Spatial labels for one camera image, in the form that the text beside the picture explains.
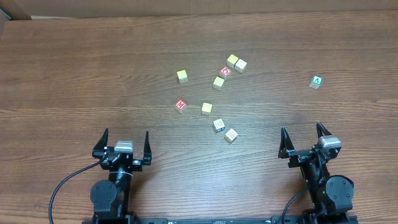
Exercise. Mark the white block top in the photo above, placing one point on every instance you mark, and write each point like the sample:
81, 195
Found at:
240, 65

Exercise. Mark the red circle block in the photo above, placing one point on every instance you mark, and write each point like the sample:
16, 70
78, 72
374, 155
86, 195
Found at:
225, 72

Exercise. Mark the green letter block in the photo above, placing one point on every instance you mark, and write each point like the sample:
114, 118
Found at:
316, 82

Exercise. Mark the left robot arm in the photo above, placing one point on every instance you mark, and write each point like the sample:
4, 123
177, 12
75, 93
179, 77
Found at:
111, 197

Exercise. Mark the white patterned block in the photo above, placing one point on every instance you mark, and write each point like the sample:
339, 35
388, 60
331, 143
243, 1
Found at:
218, 125

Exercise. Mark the yellow block top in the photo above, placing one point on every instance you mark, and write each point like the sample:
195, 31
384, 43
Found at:
232, 60

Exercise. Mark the red M block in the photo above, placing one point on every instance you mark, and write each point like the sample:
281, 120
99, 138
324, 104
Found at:
180, 105

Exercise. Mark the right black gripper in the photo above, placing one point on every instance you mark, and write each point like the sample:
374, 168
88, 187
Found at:
306, 156

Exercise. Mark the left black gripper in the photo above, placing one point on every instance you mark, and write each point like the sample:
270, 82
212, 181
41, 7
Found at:
140, 163

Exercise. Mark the yellow block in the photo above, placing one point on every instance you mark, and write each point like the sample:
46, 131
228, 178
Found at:
206, 108
182, 76
218, 83
232, 60

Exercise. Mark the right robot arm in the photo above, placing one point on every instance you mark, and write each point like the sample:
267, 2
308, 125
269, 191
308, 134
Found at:
331, 195

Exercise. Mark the white B block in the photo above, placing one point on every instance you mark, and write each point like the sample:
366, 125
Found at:
231, 135

